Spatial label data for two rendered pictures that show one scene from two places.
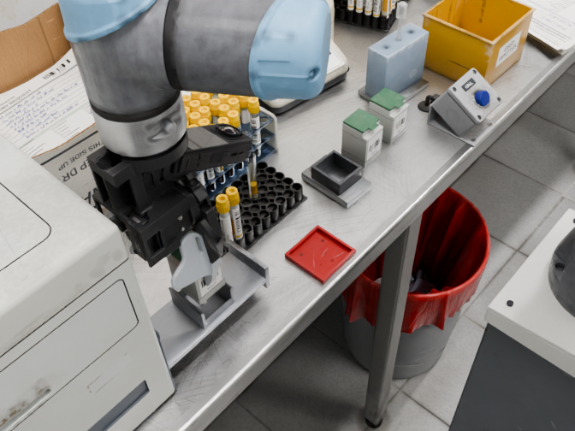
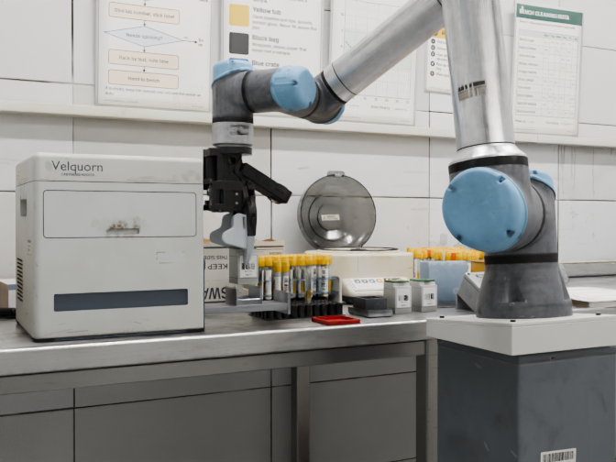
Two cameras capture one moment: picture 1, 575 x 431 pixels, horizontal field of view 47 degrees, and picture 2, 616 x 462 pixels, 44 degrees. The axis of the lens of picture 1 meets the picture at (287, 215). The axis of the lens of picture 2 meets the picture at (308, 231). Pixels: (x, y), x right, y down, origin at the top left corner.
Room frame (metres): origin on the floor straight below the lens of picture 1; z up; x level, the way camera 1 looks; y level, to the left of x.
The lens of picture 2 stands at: (-0.83, -0.47, 1.07)
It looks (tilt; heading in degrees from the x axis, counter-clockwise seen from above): 1 degrees down; 19
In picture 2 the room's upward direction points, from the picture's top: straight up
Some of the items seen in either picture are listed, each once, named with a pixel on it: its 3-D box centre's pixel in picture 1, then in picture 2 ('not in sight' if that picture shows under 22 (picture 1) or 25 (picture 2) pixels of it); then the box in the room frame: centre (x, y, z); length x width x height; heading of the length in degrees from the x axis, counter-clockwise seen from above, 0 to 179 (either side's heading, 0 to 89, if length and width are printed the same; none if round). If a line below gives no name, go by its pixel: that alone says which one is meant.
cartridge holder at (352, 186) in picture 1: (336, 175); (369, 305); (0.68, -0.07, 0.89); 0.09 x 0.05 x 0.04; 44
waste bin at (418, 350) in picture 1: (397, 289); not in sight; (0.94, -0.26, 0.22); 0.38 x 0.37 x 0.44; 136
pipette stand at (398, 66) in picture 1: (395, 66); (443, 283); (0.89, -0.19, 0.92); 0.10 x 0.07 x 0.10; 131
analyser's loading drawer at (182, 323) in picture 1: (189, 311); (232, 301); (0.44, 0.12, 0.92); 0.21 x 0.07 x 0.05; 136
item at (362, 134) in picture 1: (361, 138); (397, 296); (0.74, -0.12, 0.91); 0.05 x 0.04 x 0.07; 46
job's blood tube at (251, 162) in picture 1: (252, 180); (308, 288); (0.64, 0.05, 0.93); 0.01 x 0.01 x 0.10
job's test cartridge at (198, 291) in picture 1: (195, 267); (243, 266); (0.45, 0.11, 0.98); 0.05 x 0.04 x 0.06; 46
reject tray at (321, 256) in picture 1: (320, 253); (335, 320); (0.55, -0.04, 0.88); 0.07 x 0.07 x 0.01; 46
